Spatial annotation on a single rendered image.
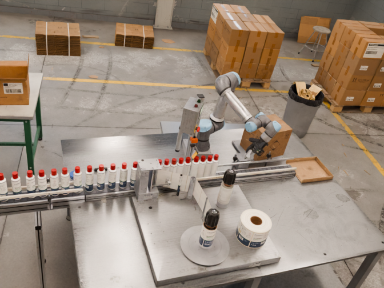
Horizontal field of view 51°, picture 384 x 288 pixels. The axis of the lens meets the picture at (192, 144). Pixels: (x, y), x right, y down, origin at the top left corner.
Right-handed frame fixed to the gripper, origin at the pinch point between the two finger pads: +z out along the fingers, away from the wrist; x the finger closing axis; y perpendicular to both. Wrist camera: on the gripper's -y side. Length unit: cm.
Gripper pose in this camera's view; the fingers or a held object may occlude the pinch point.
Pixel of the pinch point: (245, 157)
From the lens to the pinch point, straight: 304.2
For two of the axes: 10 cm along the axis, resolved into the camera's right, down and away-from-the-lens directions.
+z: -6.1, 7.3, 3.3
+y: 3.2, 6.0, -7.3
